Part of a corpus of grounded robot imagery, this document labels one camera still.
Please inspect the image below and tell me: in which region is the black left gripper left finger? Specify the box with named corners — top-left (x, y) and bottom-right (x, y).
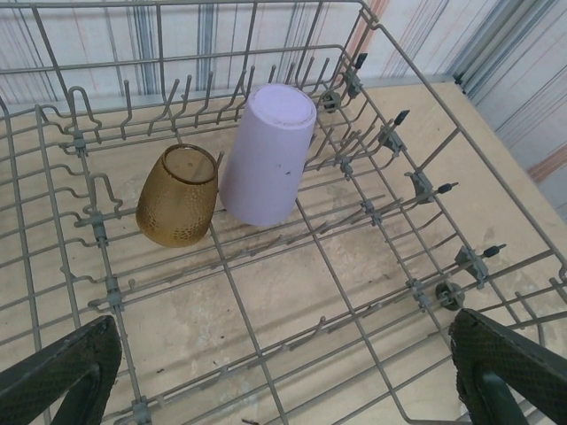
top-left (0, 314), bottom-right (123, 425)

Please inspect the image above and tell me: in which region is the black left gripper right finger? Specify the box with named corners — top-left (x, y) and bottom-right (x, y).
top-left (448, 307), bottom-right (567, 425)

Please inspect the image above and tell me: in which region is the amber textured glass cup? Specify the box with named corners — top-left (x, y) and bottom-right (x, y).
top-left (135, 143), bottom-right (221, 249)

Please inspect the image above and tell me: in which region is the lavender plastic tumbler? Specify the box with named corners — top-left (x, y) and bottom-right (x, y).
top-left (217, 84), bottom-right (319, 228)

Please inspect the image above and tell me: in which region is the grey wire dish rack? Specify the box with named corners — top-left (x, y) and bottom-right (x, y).
top-left (0, 0), bottom-right (567, 425)

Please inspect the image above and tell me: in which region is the aluminium corner post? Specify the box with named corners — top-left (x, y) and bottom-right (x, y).
top-left (449, 0), bottom-right (532, 89)

